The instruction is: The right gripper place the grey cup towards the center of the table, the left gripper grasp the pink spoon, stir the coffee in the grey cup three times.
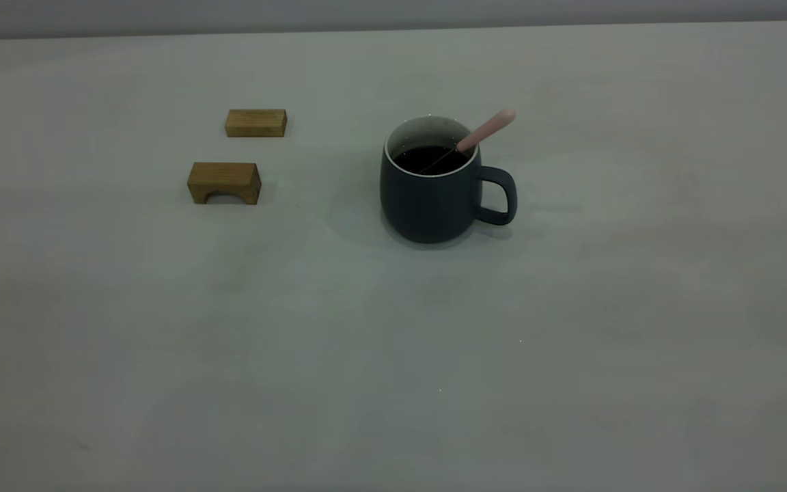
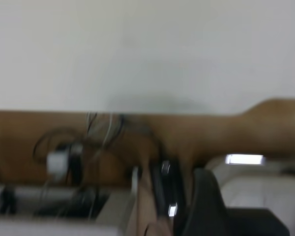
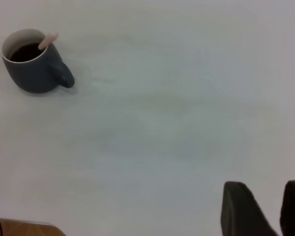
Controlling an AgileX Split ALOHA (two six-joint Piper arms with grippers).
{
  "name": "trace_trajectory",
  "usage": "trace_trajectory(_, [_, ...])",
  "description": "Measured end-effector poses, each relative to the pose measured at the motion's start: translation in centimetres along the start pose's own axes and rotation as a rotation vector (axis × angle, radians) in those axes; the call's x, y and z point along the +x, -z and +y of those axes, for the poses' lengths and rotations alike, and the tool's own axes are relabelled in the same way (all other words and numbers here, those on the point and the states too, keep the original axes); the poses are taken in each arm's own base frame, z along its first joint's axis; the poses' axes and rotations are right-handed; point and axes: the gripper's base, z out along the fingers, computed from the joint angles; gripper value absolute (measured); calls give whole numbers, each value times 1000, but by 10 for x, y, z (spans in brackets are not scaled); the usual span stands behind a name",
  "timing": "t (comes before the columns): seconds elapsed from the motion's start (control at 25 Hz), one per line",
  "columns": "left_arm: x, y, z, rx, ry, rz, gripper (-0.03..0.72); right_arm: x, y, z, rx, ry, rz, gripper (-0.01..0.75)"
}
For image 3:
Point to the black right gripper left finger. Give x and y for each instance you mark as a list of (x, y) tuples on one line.
[(243, 214)]

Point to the grey ceramic cup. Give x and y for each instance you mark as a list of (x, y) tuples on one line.
[(37, 76)]

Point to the dark coffee liquid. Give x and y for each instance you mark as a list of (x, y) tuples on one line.
[(24, 54)]

